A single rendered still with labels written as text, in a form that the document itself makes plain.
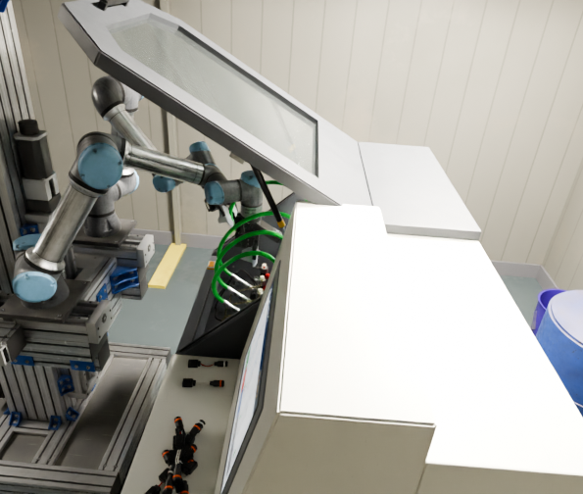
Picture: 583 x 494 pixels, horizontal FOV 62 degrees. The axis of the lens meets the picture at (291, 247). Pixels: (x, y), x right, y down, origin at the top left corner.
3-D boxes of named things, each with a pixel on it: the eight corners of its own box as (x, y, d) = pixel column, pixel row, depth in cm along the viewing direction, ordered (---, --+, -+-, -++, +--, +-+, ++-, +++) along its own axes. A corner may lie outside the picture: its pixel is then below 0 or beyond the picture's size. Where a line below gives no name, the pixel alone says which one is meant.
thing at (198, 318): (212, 284, 222) (211, 255, 214) (220, 285, 222) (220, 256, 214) (178, 385, 169) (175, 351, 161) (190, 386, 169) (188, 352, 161)
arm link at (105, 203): (77, 211, 202) (72, 180, 195) (100, 199, 213) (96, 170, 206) (101, 217, 199) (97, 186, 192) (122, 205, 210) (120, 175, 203)
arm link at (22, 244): (59, 260, 169) (51, 225, 163) (60, 280, 159) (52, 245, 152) (20, 266, 165) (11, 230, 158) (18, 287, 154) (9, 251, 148)
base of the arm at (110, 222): (77, 235, 204) (73, 215, 199) (93, 220, 217) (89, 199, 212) (113, 238, 203) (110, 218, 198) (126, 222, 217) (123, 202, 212)
